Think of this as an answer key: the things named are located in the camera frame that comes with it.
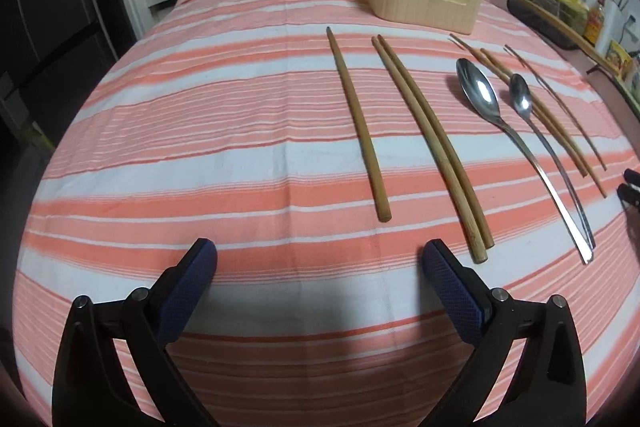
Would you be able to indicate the black pad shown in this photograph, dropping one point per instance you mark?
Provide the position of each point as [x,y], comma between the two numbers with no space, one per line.
[535,22]

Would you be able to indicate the wooden cutting board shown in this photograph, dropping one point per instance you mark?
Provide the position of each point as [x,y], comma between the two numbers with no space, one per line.
[550,20]

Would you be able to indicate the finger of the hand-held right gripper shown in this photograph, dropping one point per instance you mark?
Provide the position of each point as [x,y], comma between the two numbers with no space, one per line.
[630,197]
[632,177]

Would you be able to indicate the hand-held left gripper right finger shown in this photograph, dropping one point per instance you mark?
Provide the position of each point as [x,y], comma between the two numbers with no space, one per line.
[452,287]

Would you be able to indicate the orange white striped tablecloth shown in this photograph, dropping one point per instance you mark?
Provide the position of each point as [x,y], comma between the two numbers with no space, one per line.
[250,132]

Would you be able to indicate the dark cabinet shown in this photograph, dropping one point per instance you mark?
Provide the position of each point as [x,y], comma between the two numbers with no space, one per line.
[50,7]

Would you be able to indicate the white knife holder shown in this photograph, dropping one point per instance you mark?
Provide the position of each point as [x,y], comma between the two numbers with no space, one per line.
[617,14]

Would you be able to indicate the thin dark chopstick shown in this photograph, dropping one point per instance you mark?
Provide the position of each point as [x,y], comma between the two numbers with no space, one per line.
[575,127]

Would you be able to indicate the wooden chopstick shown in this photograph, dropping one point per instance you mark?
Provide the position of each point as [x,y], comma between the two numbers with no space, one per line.
[477,249]
[358,122]
[597,186]
[486,239]
[495,63]

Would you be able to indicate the yellow labelled sauce bottle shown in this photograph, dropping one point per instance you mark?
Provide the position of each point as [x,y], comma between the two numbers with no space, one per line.
[595,24]

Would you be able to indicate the large metal spoon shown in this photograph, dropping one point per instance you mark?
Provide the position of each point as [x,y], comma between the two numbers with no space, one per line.
[477,89]

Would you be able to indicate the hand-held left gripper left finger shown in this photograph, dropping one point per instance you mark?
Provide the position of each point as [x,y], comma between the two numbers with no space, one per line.
[190,279]

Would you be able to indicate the small metal spoon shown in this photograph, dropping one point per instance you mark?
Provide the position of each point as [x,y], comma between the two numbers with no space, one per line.
[521,97]

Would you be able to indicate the yellow packet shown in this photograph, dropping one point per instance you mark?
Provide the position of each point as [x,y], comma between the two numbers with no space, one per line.
[620,57]

